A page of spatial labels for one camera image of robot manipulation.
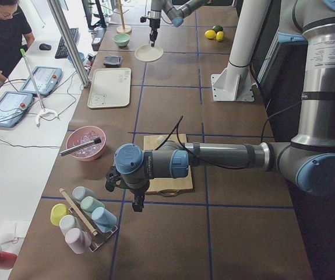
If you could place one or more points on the white bear tray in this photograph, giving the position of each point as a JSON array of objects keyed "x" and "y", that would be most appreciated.
[{"x": 110, "y": 88}]

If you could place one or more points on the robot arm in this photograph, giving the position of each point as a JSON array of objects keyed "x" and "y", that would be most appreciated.
[
  {"x": 306, "y": 158},
  {"x": 175, "y": 15}
]

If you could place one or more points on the steel muddler black tip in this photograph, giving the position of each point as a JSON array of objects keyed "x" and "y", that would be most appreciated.
[{"x": 81, "y": 146}]

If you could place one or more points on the yellow lemon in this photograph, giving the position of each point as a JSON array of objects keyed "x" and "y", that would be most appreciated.
[
  {"x": 210, "y": 34},
  {"x": 220, "y": 36}
]

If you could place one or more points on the teach pendant near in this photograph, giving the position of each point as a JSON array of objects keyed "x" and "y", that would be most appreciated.
[{"x": 13, "y": 107}]

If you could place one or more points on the pink cup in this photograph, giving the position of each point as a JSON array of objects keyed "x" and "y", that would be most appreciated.
[{"x": 78, "y": 240}]

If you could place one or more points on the cream round plate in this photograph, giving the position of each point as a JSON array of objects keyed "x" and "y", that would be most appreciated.
[{"x": 147, "y": 53}]

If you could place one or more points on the aluminium frame post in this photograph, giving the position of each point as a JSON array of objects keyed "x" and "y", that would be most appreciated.
[{"x": 62, "y": 24}]

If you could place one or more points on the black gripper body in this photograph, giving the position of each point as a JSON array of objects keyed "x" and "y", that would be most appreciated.
[
  {"x": 154, "y": 25},
  {"x": 137, "y": 193}
]

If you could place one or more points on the white wire cup rack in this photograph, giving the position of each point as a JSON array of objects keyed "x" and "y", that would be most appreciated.
[{"x": 100, "y": 239}]

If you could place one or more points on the bamboo cutting board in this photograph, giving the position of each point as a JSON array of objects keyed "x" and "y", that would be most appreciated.
[{"x": 168, "y": 187}]

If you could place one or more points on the white stand with rod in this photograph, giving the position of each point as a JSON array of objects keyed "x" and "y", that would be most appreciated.
[{"x": 44, "y": 111}]

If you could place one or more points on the light green cup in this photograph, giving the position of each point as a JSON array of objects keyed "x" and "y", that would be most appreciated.
[{"x": 88, "y": 204}]

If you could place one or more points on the wooden mug tree stand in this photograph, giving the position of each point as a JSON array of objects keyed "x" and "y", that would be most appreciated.
[{"x": 123, "y": 28}]

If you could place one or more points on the pink bowl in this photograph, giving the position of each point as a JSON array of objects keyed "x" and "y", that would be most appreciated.
[{"x": 83, "y": 135}]

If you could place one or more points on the person in black shirt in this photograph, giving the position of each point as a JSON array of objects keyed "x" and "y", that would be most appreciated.
[{"x": 15, "y": 34}]

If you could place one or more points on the grey folded cloth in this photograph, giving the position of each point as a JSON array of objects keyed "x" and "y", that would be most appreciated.
[{"x": 113, "y": 61}]

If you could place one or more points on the yellow cup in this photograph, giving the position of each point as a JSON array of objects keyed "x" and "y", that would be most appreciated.
[{"x": 58, "y": 211}]

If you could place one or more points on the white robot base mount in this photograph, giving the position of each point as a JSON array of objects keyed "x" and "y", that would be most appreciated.
[{"x": 234, "y": 83}]

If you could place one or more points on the teach pendant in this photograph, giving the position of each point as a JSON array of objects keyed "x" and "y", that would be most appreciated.
[
  {"x": 13, "y": 107},
  {"x": 47, "y": 78}
]

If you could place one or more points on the yellow lemon upper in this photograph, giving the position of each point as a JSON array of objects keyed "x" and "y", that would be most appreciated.
[{"x": 210, "y": 34}]

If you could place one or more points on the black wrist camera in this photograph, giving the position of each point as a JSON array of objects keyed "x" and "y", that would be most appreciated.
[{"x": 114, "y": 180}]

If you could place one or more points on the light blue cup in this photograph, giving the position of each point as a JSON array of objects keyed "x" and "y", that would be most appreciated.
[{"x": 104, "y": 219}]

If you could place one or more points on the grey blue cup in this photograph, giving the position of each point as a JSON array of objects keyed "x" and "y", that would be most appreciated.
[{"x": 81, "y": 192}]

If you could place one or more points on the black computer mouse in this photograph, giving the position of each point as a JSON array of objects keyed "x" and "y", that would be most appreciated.
[{"x": 44, "y": 47}]

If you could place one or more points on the wooden rack handle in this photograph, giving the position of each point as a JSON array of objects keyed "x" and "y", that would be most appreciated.
[{"x": 79, "y": 213}]

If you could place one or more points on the teach pendant far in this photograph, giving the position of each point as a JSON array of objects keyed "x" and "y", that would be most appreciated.
[{"x": 47, "y": 78}]

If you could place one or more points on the yellow lemon lower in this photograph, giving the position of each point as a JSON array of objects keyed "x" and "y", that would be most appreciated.
[{"x": 220, "y": 36}]

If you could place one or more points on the light green bowl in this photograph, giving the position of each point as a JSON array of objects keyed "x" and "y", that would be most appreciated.
[{"x": 121, "y": 39}]

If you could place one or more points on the green lime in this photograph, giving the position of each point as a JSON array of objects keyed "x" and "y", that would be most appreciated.
[{"x": 217, "y": 28}]

